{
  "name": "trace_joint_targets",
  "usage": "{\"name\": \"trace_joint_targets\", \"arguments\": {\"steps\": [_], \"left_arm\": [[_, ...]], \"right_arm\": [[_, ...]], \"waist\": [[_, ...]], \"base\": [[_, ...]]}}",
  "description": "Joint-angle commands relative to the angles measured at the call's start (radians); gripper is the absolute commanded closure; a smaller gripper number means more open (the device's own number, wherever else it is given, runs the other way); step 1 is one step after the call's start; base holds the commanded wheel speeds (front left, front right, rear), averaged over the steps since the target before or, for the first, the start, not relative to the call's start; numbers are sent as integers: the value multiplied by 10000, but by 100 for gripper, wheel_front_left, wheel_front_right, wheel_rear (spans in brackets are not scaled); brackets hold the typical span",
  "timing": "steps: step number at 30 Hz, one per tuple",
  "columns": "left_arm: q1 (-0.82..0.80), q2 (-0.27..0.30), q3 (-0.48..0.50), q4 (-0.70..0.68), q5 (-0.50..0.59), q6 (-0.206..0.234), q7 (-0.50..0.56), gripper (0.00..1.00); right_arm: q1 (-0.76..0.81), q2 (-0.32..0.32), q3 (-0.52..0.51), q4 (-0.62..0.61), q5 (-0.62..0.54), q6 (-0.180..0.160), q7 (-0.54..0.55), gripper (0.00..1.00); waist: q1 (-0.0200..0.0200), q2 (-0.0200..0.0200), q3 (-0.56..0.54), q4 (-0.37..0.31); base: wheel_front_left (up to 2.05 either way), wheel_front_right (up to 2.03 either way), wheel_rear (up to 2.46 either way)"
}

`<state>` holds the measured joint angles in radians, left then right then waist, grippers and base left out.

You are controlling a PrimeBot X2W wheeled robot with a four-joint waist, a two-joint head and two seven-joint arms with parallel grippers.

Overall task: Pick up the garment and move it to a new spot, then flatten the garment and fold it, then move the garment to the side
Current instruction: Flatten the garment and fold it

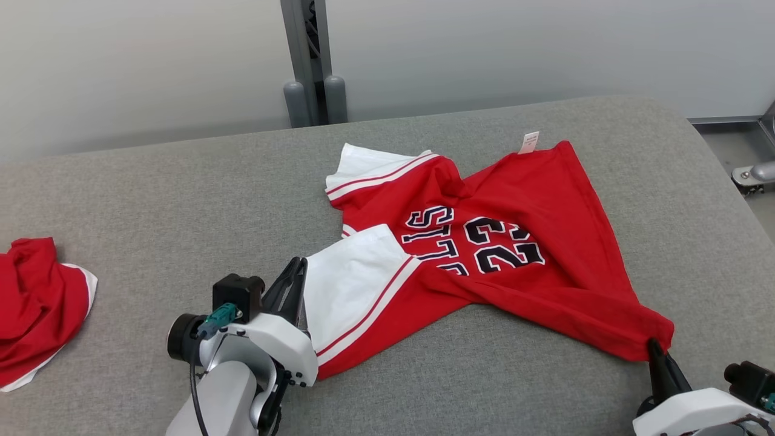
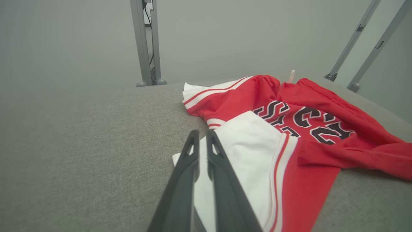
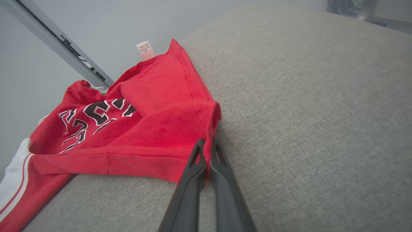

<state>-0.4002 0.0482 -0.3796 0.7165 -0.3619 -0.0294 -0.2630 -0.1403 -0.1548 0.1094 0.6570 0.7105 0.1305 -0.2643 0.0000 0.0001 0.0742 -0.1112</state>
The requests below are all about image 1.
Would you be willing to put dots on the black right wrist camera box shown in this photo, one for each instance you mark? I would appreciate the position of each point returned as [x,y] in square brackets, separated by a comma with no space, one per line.
[751,381]

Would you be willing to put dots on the grey metal post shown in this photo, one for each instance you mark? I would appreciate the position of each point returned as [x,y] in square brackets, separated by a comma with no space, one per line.
[303,36]

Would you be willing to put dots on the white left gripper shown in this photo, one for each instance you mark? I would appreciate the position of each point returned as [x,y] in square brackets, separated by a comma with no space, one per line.
[284,345]

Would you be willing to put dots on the red shorts with white trim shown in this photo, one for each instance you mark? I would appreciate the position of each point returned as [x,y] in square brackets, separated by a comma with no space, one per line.
[36,303]

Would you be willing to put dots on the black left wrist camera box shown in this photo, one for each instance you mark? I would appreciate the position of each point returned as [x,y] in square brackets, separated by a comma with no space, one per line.
[236,297]

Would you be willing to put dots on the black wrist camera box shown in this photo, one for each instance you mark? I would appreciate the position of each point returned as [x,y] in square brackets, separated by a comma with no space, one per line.
[236,297]
[751,381]

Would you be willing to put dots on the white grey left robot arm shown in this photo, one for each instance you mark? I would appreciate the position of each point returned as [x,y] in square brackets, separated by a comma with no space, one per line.
[224,399]

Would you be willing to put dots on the grey cylinder post foot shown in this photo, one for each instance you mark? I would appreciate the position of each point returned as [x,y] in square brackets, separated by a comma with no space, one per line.
[295,103]
[336,100]

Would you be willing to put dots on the teal right camera connector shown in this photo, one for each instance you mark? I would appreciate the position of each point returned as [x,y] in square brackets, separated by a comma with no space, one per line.
[771,402]

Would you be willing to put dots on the grey metal angled bracket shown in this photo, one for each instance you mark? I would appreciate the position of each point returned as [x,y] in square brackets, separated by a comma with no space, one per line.
[769,124]

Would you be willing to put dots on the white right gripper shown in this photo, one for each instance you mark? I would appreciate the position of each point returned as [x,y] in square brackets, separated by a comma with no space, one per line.
[696,412]

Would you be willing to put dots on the red white number jersey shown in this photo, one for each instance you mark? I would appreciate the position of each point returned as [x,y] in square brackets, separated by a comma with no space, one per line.
[545,200]

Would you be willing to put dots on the teal camera connector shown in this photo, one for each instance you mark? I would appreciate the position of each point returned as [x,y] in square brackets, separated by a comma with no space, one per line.
[219,318]
[771,402]

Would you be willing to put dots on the teal left camera connector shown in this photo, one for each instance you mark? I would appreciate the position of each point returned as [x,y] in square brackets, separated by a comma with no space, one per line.
[219,318]

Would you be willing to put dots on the grey metal stand base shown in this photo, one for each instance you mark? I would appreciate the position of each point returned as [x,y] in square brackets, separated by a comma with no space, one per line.
[757,175]

